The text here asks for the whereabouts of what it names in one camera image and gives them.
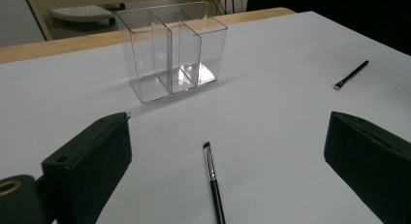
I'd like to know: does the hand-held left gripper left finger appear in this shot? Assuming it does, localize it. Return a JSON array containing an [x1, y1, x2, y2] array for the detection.
[[41, 112, 133, 224]]

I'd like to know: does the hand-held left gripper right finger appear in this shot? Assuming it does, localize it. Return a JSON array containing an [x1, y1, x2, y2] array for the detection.
[[323, 111, 411, 224]]

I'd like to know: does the black makeup brush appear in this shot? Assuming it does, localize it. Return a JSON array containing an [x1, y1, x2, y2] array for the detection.
[[203, 141, 227, 224], [332, 59, 370, 91]]

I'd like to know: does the clear acrylic organizer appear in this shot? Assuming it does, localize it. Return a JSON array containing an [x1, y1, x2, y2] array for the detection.
[[115, 0, 229, 105]]

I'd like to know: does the light wooden table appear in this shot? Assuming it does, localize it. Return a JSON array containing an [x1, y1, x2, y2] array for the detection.
[[0, 6, 297, 65]]

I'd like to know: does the white table cover board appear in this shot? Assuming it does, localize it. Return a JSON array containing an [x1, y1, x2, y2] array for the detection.
[[0, 10, 411, 224]]

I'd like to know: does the black curtain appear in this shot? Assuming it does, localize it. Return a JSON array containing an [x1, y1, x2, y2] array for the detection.
[[246, 0, 411, 55]]

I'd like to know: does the white cabinet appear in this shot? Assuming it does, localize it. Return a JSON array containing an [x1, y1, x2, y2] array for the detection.
[[0, 0, 47, 48]]

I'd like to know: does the light wooden desk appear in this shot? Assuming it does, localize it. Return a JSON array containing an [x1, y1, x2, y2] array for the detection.
[[22, 0, 250, 41]]

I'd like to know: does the black cable bundle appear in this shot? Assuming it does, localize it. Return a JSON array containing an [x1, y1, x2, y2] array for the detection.
[[209, 0, 243, 15]]

